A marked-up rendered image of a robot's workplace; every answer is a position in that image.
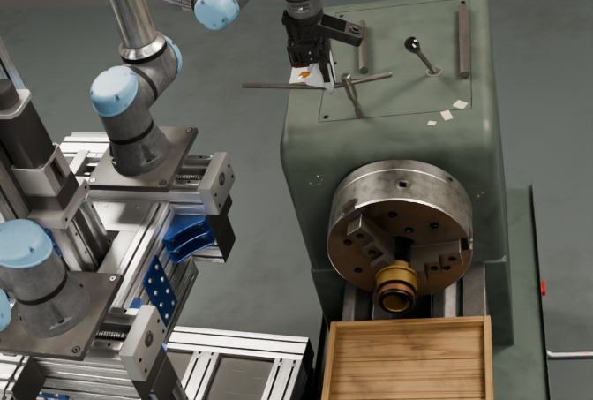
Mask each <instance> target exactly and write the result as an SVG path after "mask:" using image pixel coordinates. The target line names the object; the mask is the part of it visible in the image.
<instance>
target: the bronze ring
mask: <svg viewBox="0 0 593 400"><path fill-rule="evenodd" d="M375 283H376V285H377V290H376V292H377V295H378V304H379V307H380V308H381V309H382V310H384V311H385V312H388V313H393V314H401V313H406V312H408V311H410V310H411V309H412V308H413V306H414V303H415V298H416V296H417V288H418V286H419V276H418V274H417V273H416V272H415V271H414V270H413V269H411V268H410V265H409V264H408V263H407V262H405V261H403V260H395V261H394V265H390V266H386V267H383V268H382V269H380V270H379V271H378V272H377V274H376V275H375Z"/></svg>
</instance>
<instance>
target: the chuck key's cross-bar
mask: <svg viewBox="0 0 593 400"><path fill-rule="evenodd" d="M392 76H393V74H392V73H391V72H385V73H381V74H376V75H372V76H368V77H363V78H359V79H353V80H352V81H351V84H352V85H355V84H360V83H365V82H369V81H374V80H378V79H386V78H391V77H392ZM339 87H344V85H343V84H342V82H337V83H334V88H339ZM243 88H278V89H321V90H327V89H326V88H324V87H315V86H309V85H307V84H282V83H243Z"/></svg>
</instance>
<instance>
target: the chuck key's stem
mask: <svg viewBox="0 0 593 400"><path fill-rule="evenodd" d="M341 80H342V84H343V85H344V88H345V91H346V93H347V96H348V98H349V100H351V101H352V103H353V106H354V111H355V112H356V115H357V118H360V117H364V113H363V110H362V108H361V105H360V104H359V102H358V99H357V97H358V94H357V91H356V89H355V86H354V85H352V84H351V81H352V78H351V77H350V74H349V73H344V74H342V76H341Z"/></svg>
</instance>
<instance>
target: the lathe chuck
mask: <svg viewBox="0 0 593 400"><path fill-rule="evenodd" d="M402 179H403V180H407V181H409V182H410V188H409V189H407V190H399V189H397V188H396V187H395V186H394V184H395V182H396V181H398V180H402ZM356 200H357V203H356V204H355V208H356V209H357V210H358V211H359V212H360V213H362V214H363V215H365V216H366V217H367V218H368V219H370V220H371V221H372V222H374V223H375V224H376V225H378V226H379V227H380V228H381V229H382V230H383V231H385V232H386V233H387V234H389V235H390V236H391V237H394V240H395V248H394V249H395V250H394V251H395V252H398V253H403V255H404V256H405V262H407V263H408V264H409V265H410V252H411V244H413V240H414V241H415V242H416V243H423V242H430V241H438V240H446V239H453V238H468V237H469V242H470V246H469V249H465V250H463V264H461V265H453V266H445V267H442V274H437V275H428V283H420V284H419V286H418V288H417V297H421V296H425V295H429V294H432V293H435V292H438V291H442V290H444V289H445V288H447V287H449V286H450V285H452V284H453V283H455V282H456V281H458V280H459V279H460V278H461V277H462V276H463V275H464V273H465V272H466V271H467V269H468V268H469V265H470V263H471V260H472V255H473V234H472V215H471V212H470V209H469V205H468V203H467V202H466V200H465V199H464V198H463V197H462V196H461V195H460V194H459V193H458V192H457V191H456V190H455V189H454V188H453V187H452V186H451V185H449V184H448V183H446V182H444V181H442V180H440V179H438V178H436V177H433V176H430V175H427V174H424V173H421V172H416V171H411V170H385V171H380V172H375V173H372V174H369V175H366V176H363V177H361V178H359V179H357V180H355V181H353V182H352V183H350V184H349V185H347V186H346V187H345V188H344V189H343V190H342V191H341V192H340V193H339V194H338V196H337V197H336V199H335V200H334V203H333V206H332V208H331V214H330V220H329V227H328V233H327V254H328V257H329V260H330V261H331V263H332V264H333V266H334V268H335V269H336V270H337V272H338V273H339V274H340V275H341V276H342V277H344V278H345V279H346V280H347V281H349V282H350V283H352V284H354V285H355V286H357V287H359V288H361V289H363V290H365V291H369V292H371V291H372V287H373V285H374V284H375V275H376V274H377V273H376V272H375V271H374V270H372V269H371V261H370V260H369V259H367V258H366V257H365V256H364V255H362V254H361V252H362V246H360V245H359V244H358V243H357V242H356V241H354V240H353V239H352V238H350V237H349V236H348V235H347V234H348V227H349V221H348V220H347V219H345V218H344V214H343V210H345V207H347V206H349V205H350V204H352V203H353V202H355V201H356Z"/></svg>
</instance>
